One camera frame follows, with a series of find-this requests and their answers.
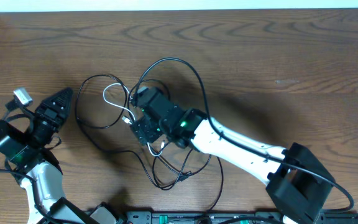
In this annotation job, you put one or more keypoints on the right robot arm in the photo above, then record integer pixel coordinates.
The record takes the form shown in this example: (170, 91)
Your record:
(295, 180)

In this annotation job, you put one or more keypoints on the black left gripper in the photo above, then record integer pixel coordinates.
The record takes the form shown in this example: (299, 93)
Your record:
(53, 116)

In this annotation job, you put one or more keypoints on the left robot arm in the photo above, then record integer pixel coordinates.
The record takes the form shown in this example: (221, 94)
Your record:
(24, 140)

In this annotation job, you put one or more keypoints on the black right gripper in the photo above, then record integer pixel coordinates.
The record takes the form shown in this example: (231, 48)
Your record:
(142, 129)

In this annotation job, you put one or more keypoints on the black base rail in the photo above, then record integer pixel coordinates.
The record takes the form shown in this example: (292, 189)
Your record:
(103, 213)

